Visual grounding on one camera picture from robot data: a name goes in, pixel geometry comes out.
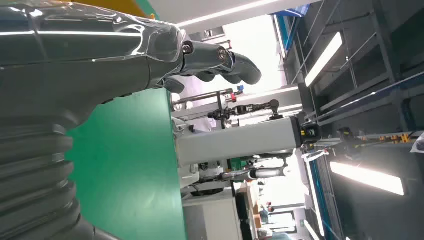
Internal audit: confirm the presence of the background person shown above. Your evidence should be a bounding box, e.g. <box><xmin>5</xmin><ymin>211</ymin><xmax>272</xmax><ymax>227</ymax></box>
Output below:
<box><xmin>258</xmin><ymin>201</ymin><xmax>276</xmax><ymax>225</ymax></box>

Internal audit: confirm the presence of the chrome stand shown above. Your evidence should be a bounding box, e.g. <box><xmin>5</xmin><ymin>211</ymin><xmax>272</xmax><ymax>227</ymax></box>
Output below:
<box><xmin>171</xmin><ymin>88</ymin><xmax>235</xmax><ymax>111</ymax></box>

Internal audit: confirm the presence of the white cabinet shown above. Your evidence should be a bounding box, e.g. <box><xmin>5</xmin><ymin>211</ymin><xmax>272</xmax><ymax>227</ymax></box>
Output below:
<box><xmin>181</xmin><ymin>190</ymin><xmax>245</xmax><ymax>240</ymax></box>

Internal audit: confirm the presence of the long ceiling light panel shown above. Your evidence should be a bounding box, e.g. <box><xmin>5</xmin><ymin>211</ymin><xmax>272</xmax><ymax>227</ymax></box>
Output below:
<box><xmin>329</xmin><ymin>160</ymin><xmax>406</xmax><ymax>197</ymax></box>
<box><xmin>304</xmin><ymin>31</ymin><xmax>344</xmax><ymax>88</ymax></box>

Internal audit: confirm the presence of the grey column machine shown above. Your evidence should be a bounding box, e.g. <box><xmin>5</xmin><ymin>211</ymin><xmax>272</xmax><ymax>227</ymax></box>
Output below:
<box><xmin>172</xmin><ymin>115</ymin><xmax>323</xmax><ymax>167</ymax></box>

